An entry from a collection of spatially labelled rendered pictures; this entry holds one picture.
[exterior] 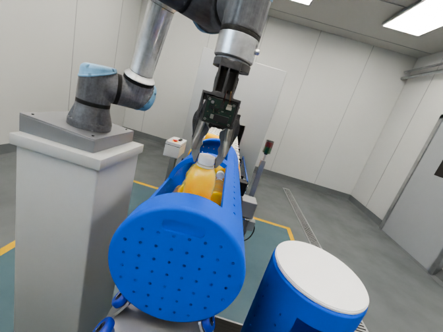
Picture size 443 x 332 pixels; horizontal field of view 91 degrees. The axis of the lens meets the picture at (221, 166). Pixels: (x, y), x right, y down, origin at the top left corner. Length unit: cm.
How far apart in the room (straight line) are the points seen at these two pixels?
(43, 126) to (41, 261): 54
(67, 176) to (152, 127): 505
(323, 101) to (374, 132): 139
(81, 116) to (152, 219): 58
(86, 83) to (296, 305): 95
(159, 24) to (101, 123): 41
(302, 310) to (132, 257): 45
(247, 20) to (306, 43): 530
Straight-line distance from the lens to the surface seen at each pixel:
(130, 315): 64
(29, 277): 127
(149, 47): 90
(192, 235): 45
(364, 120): 608
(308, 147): 571
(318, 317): 71
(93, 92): 92
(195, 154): 48
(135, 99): 95
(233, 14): 44
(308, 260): 81
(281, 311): 75
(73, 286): 116
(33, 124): 99
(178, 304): 56
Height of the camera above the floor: 143
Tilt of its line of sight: 16 degrees down
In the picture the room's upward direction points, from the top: 16 degrees clockwise
